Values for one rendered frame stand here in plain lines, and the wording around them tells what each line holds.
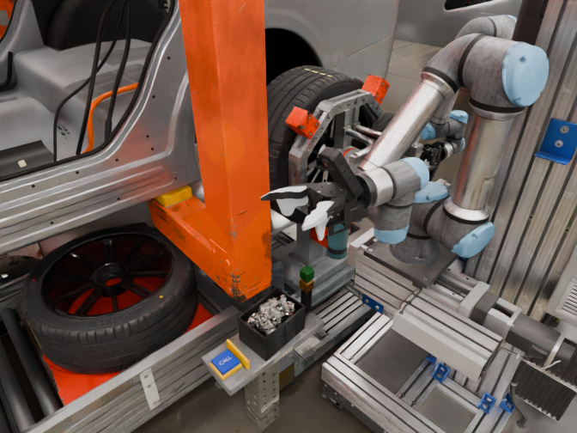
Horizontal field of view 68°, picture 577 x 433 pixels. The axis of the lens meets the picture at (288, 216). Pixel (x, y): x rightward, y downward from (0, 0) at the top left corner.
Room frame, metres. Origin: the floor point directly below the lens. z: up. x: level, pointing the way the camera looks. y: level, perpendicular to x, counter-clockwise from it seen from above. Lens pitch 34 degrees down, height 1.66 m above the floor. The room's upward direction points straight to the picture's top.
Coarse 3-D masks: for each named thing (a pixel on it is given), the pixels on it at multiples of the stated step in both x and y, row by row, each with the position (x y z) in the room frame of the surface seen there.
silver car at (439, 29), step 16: (400, 0) 4.14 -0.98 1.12; (416, 0) 4.02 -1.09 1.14; (432, 0) 3.92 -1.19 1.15; (448, 0) 3.83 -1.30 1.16; (464, 0) 3.77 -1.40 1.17; (480, 0) 3.72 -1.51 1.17; (496, 0) 3.70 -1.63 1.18; (512, 0) 3.69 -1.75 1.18; (400, 16) 4.11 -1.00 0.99; (416, 16) 3.99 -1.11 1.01; (432, 16) 3.89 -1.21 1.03; (448, 16) 3.81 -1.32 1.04; (464, 16) 3.75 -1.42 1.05; (480, 16) 3.71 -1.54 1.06; (400, 32) 4.14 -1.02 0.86; (416, 32) 4.01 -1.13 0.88; (432, 32) 3.90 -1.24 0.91; (448, 32) 3.81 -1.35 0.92
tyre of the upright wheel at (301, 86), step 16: (288, 80) 1.68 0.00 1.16; (304, 80) 1.66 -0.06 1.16; (320, 80) 1.63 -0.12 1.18; (336, 80) 1.64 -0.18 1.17; (352, 80) 1.70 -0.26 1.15; (272, 96) 1.62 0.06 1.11; (288, 96) 1.58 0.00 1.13; (304, 96) 1.55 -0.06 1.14; (320, 96) 1.58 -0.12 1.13; (272, 112) 1.55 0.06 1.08; (288, 112) 1.52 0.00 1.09; (272, 128) 1.50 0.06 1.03; (288, 128) 1.47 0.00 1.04; (272, 144) 1.46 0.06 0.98; (288, 144) 1.47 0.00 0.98; (272, 160) 1.44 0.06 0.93; (272, 176) 1.43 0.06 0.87; (272, 208) 1.51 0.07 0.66
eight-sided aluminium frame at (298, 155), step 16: (336, 96) 1.60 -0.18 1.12; (352, 96) 1.60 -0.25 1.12; (368, 96) 1.64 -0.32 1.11; (320, 112) 1.52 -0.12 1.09; (336, 112) 1.51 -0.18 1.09; (368, 112) 1.72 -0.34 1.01; (384, 112) 1.72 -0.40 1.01; (320, 128) 1.47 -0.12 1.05; (304, 144) 1.43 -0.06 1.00; (288, 160) 1.44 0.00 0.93; (304, 160) 1.41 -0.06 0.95; (288, 176) 1.44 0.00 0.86; (304, 176) 1.41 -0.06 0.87; (304, 208) 1.41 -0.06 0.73
